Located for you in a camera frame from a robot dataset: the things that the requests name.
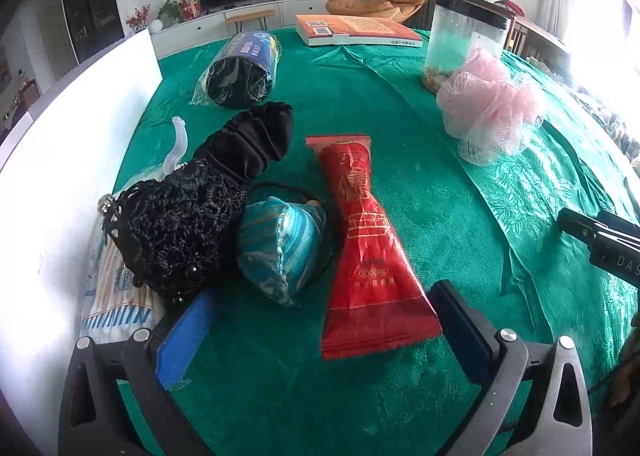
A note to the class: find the clear plastic hook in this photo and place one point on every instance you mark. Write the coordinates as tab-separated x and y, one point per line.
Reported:
179	143

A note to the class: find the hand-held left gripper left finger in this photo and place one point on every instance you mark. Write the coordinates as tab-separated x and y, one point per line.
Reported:
185	336

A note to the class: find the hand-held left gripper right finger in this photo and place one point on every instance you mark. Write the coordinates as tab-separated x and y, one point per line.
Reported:
462	336

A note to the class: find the person's right forearm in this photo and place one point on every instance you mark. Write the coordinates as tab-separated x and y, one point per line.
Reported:
627	366

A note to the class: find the black velvet pouch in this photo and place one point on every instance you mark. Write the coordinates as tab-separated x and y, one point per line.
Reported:
250	141

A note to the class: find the red snack packet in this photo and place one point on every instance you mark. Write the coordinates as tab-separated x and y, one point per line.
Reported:
365	261

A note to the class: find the black garbage bag roll pack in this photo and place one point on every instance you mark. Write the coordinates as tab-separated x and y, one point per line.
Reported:
235	81

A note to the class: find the cotton swab pack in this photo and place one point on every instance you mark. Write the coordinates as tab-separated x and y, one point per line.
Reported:
115	301

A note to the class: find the white television cabinet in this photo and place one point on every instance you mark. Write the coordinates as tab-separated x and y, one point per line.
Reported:
200	28

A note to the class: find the orange book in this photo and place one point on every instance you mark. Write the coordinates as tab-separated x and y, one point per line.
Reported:
360	28

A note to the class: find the white board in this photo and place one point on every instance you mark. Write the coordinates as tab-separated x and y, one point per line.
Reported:
75	161

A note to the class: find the black display cabinet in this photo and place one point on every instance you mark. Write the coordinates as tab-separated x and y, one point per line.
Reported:
90	1

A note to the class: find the teal striped pouch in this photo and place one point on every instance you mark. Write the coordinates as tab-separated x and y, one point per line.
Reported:
275	251

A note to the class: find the clear jar with black lid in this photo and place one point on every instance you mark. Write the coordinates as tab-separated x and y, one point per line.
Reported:
450	46

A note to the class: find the wooden stool with metal legs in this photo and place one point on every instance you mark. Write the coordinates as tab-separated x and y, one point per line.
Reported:
250	14

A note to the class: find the potted plant with red decoration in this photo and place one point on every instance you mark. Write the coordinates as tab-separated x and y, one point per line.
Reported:
175	8

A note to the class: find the red flowers in vase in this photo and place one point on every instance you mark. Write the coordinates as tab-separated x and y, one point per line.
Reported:
137	18

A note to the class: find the green patterned tablecloth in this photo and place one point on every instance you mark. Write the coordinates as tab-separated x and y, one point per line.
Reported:
400	111

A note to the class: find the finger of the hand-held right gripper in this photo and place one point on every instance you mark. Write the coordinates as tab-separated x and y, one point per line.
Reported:
577	227

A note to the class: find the pink mesh bath loofah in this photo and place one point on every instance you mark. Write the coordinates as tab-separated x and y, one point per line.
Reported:
485	106

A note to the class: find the black knitted bag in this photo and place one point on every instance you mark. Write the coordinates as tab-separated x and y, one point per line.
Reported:
175	231

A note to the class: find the white round vase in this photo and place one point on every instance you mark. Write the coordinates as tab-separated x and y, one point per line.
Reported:
156	26

